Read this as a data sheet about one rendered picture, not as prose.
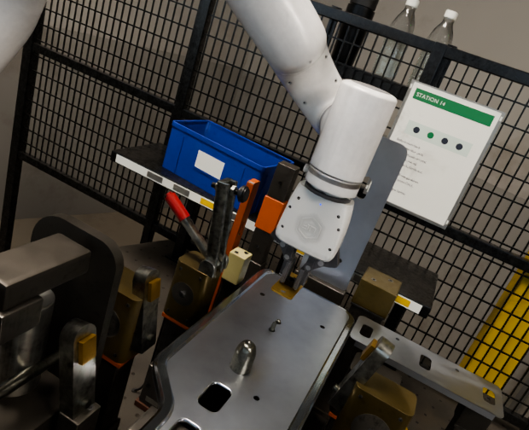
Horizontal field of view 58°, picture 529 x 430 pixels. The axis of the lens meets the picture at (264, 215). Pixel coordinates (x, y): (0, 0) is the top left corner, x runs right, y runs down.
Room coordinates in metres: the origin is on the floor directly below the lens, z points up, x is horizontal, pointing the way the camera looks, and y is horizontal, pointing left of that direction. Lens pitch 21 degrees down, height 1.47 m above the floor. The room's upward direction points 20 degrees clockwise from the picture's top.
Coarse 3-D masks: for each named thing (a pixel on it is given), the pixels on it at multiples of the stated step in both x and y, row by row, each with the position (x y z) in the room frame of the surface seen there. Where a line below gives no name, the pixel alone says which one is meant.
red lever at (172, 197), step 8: (168, 200) 0.77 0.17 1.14; (176, 200) 0.77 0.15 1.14; (176, 208) 0.76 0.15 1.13; (184, 208) 0.77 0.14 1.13; (176, 216) 0.76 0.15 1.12; (184, 216) 0.76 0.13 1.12; (184, 224) 0.76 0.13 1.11; (192, 224) 0.76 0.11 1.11; (192, 232) 0.75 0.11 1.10; (200, 240) 0.75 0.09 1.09; (200, 248) 0.75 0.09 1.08
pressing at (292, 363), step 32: (256, 288) 0.82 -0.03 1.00; (224, 320) 0.68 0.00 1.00; (256, 320) 0.71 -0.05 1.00; (288, 320) 0.75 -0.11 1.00; (320, 320) 0.79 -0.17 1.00; (352, 320) 0.83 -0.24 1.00; (160, 352) 0.55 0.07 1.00; (192, 352) 0.58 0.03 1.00; (224, 352) 0.60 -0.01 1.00; (256, 352) 0.63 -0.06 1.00; (288, 352) 0.66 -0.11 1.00; (320, 352) 0.69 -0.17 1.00; (160, 384) 0.49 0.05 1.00; (192, 384) 0.52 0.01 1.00; (224, 384) 0.54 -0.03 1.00; (256, 384) 0.56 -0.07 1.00; (288, 384) 0.58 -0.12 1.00; (320, 384) 0.61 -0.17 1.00; (160, 416) 0.44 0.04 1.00; (192, 416) 0.46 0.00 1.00; (224, 416) 0.48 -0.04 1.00; (256, 416) 0.50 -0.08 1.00; (288, 416) 0.52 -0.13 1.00
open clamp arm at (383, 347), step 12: (372, 348) 0.59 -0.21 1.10; (384, 348) 0.59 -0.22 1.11; (360, 360) 0.62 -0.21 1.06; (372, 360) 0.58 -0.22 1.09; (384, 360) 0.58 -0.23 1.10; (360, 372) 0.59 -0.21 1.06; (372, 372) 0.58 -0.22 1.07; (336, 384) 0.61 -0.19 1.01; (348, 384) 0.59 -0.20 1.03; (336, 396) 0.59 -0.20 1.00; (348, 396) 0.59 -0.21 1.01; (336, 408) 0.59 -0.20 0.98
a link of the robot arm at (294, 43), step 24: (240, 0) 0.62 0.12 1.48; (264, 0) 0.62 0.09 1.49; (288, 0) 0.63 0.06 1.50; (264, 24) 0.62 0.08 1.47; (288, 24) 0.63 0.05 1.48; (312, 24) 0.64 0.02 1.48; (264, 48) 0.64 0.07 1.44; (288, 48) 0.63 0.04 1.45; (312, 48) 0.64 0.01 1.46; (288, 72) 0.66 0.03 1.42; (312, 72) 0.73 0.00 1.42; (336, 72) 0.77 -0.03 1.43; (312, 96) 0.76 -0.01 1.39; (312, 120) 0.77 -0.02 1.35
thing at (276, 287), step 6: (288, 276) 0.71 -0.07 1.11; (294, 276) 0.74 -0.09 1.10; (276, 282) 0.69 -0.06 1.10; (282, 282) 0.70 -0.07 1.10; (288, 282) 0.70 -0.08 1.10; (276, 288) 0.67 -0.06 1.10; (282, 288) 0.68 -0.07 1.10; (288, 288) 0.69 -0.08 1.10; (300, 288) 0.70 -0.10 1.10; (282, 294) 0.66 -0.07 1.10; (288, 294) 0.67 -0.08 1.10; (294, 294) 0.67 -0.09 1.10
